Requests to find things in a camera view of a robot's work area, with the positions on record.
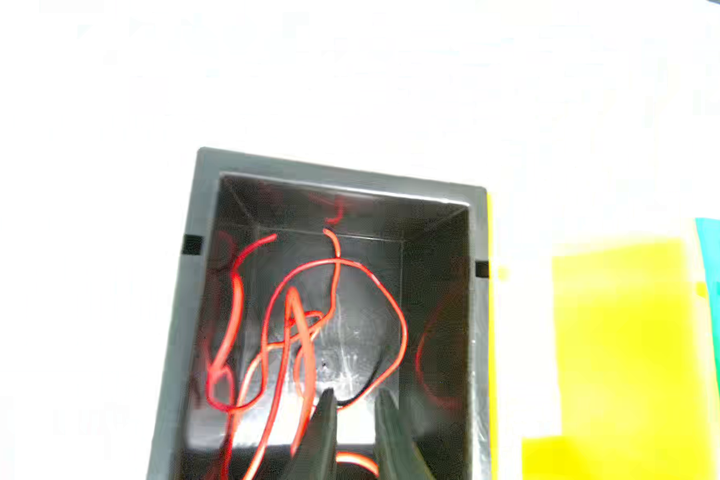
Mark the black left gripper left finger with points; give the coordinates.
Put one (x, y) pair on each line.
(315, 458)

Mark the yellow storage bin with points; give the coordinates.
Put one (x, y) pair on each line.
(602, 356)

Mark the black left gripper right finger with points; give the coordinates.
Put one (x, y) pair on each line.
(397, 455)

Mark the black storage bin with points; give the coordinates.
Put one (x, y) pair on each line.
(294, 278)

